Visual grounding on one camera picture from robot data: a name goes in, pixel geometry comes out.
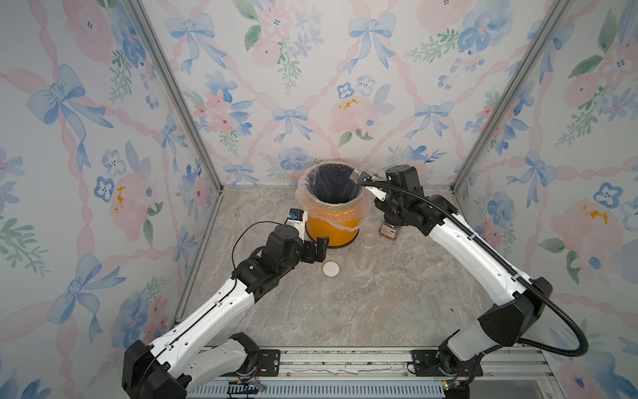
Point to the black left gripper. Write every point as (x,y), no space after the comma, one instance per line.
(320,253)

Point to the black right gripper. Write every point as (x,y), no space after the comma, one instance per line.
(391,216)

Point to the white flower tea jar lid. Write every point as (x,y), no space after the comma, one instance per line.
(331,269)

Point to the labelled flower tea jar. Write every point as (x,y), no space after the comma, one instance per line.
(389,231)

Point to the white-lidded flower tea jar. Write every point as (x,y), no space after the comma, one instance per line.
(361,173)

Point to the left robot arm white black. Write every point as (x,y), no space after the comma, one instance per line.
(176,363)

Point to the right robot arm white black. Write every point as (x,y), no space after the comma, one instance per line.
(515,307)

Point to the orange trash bin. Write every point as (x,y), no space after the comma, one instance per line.
(338,238)

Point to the clear plastic bin liner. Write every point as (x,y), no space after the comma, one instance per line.
(326,192)

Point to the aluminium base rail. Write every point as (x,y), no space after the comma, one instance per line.
(385,372)

